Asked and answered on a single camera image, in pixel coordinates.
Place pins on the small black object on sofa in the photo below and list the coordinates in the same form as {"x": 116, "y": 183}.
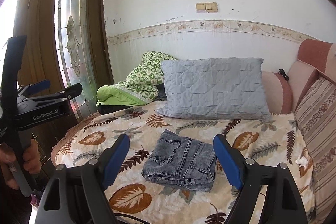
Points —
{"x": 282, "y": 72}

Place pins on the grey quilted pillow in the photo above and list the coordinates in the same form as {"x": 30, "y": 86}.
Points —
{"x": 225, "y": 88}

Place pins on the beige wall switch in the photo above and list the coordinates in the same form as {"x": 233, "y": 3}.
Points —
{"x": 208, "y": 7}

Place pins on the stained glass wooden door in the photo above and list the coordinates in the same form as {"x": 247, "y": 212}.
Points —
{"x": 66, "y": 44}

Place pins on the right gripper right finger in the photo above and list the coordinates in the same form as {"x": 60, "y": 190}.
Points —
{"x": 282, "y": 204}

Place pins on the striped beige sofa cushion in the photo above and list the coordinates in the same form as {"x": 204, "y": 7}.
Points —
{"x": 315, "y": 116}

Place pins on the green patterned quilt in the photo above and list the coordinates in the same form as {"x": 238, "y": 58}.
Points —
{"x": 140, "y": 86}

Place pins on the leaf pattern fleece blanket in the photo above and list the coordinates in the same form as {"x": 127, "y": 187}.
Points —
{"x": 136, "y": 199}

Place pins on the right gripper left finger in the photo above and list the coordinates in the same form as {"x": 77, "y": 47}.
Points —
{"x": 76, "y": 194}

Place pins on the person left hand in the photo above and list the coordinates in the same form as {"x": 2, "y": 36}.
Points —
{"x": 31, "y": 157}

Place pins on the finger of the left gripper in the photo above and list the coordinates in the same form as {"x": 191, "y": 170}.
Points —
{"x": 33, "y": 88}
{"x": 68, "y": 93}

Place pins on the grey denim pants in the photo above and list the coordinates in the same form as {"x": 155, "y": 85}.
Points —
{"x": 181, "y": 162}

